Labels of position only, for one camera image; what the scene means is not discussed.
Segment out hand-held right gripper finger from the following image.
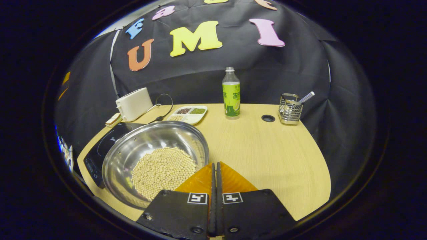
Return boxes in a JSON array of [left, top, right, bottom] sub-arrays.
[[216, 162, 297, 240], [136, 162, 216, 240]]

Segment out black induction cooktop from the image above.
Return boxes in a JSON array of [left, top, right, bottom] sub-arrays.
[[83, 122, 147, 189]]

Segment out steel pot with soybeans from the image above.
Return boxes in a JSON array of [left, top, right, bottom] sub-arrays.
[[102, 121, 210, 210]]

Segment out white toaster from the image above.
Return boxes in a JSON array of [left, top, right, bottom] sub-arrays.
[[115, 87, 154, 122]]

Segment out white divided bean dish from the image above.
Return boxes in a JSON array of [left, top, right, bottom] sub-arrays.
[[167, 105, 208, 126]]

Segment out green label drink bottle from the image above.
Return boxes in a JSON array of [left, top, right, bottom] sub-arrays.
[[222, 67, 241, 120]]

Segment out white straw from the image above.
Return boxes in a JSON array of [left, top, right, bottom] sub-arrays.
[[299, 91, 315, 104]]

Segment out black power cable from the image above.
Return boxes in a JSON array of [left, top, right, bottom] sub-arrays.
[[147, 94, 174, 123]]

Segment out metal wire utensil holder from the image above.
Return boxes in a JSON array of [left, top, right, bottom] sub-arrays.
[[278, 93, 303, 126]]

